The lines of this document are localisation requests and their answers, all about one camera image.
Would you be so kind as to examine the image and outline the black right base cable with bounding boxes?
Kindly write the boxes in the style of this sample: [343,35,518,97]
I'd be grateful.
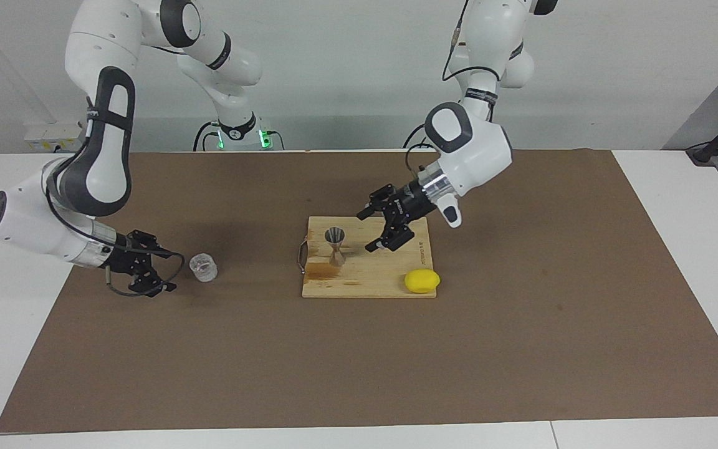
[194,122,219,152]

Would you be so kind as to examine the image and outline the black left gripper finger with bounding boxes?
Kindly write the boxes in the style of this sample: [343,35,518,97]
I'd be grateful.
[357,183,400,221]
[365,212,415,253]

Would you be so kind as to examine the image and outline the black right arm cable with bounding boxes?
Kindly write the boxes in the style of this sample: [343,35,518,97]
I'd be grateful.
[46,94,185,297]

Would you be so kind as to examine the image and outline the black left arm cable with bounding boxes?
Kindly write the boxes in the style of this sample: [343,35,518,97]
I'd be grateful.
[405,0,502,181]

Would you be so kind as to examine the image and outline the white power strip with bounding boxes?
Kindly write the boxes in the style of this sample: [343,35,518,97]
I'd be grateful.
[24,122,95,152]

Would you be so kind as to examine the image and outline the brown paper table mat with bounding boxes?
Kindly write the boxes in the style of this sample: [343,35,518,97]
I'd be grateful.
[0,148,718,433]

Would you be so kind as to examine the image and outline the small clear glass cup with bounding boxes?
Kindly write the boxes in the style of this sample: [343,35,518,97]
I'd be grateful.
[189,253,218,282]

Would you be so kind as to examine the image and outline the yellow lemon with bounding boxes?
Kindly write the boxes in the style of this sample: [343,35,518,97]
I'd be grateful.
[404,269,441,294]

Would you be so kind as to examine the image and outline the wooden cutting board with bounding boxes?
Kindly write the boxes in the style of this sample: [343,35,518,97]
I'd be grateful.
[297,216,438,299]

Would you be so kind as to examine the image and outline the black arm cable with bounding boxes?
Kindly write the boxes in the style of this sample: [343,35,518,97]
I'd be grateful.
[405,0,502,181]
[46,94,185,297]

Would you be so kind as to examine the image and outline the steel double jigger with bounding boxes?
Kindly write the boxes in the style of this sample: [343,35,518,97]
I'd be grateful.
[324,227,347,268]

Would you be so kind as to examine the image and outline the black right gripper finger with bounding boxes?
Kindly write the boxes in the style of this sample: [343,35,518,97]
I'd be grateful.
[138,232,174,259]
[127,274,178,298]

